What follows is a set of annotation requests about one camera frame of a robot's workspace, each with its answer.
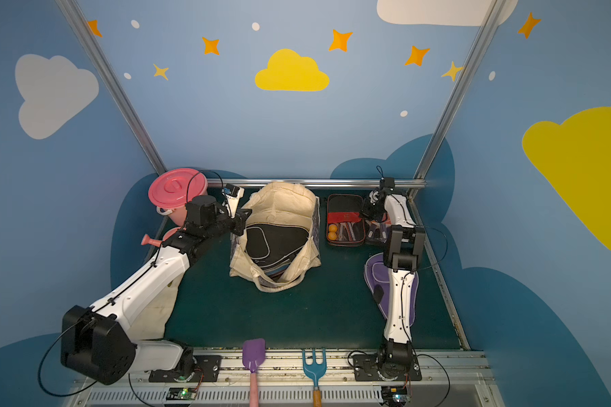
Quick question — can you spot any left circuit board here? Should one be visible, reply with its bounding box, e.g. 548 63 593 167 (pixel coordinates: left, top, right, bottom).
166 388 199 402

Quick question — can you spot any clear-packaged red paddle set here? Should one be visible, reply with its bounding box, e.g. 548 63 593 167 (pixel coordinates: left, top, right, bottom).
365 220 390 246

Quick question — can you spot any right circuit board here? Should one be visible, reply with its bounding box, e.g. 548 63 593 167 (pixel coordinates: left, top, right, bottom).
380 387 411 407

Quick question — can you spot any black red paddle case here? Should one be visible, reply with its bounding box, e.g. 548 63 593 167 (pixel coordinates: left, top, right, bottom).
326 193 366 247

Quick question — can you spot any aluminium back rail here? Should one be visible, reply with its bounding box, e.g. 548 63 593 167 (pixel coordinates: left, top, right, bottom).
209 178 426 190

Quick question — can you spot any teal toy rake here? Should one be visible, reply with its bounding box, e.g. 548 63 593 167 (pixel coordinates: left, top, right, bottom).
301 349 327 407

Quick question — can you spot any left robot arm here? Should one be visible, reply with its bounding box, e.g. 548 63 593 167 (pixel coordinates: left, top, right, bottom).
60 184 251 385

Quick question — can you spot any circuit board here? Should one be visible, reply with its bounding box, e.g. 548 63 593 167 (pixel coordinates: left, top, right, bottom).
380 387 411 407
166 388 199 402

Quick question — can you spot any cream work glove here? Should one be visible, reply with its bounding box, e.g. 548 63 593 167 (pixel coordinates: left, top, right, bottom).
127 275 183 341

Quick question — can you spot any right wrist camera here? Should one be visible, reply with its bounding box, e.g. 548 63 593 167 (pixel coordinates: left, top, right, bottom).
368 189 380 205

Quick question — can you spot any pink bucket with lid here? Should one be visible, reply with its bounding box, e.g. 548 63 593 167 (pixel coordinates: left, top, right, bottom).
148 168 208 227

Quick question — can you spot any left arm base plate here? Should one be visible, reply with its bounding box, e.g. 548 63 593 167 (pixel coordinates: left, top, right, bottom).
149 354 222 383

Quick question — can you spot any purple toy shovel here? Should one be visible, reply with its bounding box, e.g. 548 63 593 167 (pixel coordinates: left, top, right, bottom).
242 338 266 407

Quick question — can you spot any black white-piped paddle case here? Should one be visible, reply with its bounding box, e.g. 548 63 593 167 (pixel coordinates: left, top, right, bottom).
245 224 309 275

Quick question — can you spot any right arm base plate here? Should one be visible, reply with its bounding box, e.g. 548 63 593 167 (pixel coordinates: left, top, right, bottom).
347 353 422 382

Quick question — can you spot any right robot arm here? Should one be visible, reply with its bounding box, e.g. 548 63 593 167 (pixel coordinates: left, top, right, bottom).
361 176 426 376

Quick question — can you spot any pink watering can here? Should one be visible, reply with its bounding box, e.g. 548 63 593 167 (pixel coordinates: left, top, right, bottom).
141 227 180 248

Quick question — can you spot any purple paddle case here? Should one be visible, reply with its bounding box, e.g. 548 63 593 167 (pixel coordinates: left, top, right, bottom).
364 254 419 327

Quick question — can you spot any cream canvas tote bag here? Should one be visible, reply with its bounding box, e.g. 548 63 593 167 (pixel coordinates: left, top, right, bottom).
229 181 321 293

